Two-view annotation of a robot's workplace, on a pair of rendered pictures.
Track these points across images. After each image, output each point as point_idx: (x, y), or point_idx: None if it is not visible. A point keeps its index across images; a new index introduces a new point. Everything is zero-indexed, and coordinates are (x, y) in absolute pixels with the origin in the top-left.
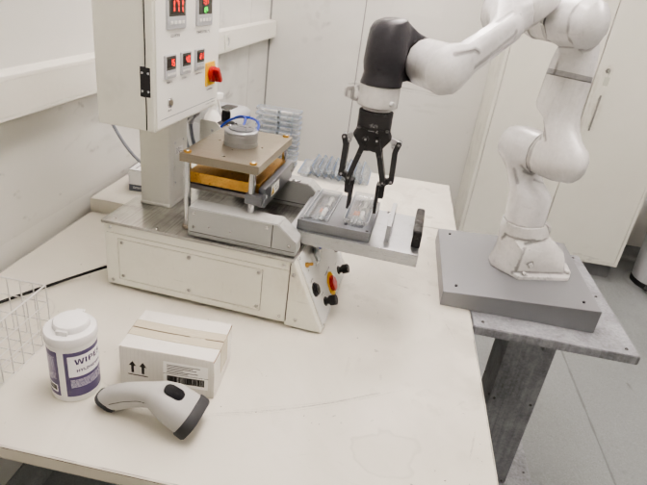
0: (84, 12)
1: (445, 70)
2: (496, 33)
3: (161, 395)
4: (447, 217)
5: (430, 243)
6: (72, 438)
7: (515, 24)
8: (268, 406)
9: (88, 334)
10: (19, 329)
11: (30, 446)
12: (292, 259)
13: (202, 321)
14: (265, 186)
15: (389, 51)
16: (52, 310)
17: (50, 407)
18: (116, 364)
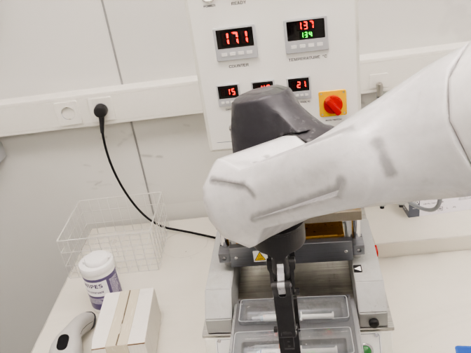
0: (376, 13)
1: (203, 200)
2: (284, 167)
3: (58, 336)
4: None
5: None
6: (60, 323)
7: (335, 162)
8: None
9: (86, 271)
10: (122, 248)
11: (55, 309)
12: (203, 333)
13: (144, 323)
14: (238, 246)
15: (232, 141)
16: (191, 255)
17: (88, 301)
18: None
